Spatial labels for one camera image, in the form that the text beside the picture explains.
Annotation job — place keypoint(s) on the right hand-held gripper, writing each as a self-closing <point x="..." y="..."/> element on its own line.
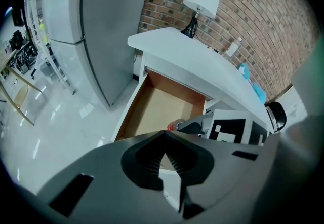
<point x="227" y="116"/>

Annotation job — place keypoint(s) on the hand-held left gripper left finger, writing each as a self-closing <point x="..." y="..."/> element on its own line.
<point x="101" y="172"/>

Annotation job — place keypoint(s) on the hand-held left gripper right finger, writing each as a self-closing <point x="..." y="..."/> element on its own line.
<point x="227" y="172"/>

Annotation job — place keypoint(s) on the red tape roll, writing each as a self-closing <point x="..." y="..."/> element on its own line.
<point x="174" y="124"/>

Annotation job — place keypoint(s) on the wooden drawer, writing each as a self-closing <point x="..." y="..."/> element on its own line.
<point x="162" y="106"/>

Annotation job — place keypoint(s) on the white desk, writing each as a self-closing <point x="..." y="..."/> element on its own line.
<point x="182" y="50"/>

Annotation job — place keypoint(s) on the teal duster in plastic bag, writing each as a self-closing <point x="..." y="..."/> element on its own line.
<point x="259" y="92"/>

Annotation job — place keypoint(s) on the clear plastic bottle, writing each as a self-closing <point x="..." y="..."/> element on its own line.
<point x="231" y="49"/>

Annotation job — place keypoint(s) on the grey refrigerator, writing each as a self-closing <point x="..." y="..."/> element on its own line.
<point x="106" y="28"/>

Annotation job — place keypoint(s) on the white metal shelf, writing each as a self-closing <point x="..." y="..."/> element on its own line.
<point x="45" y="40"/>

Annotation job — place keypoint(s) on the round yellow table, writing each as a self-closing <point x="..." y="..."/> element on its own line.
<point x="8" y="62"/>

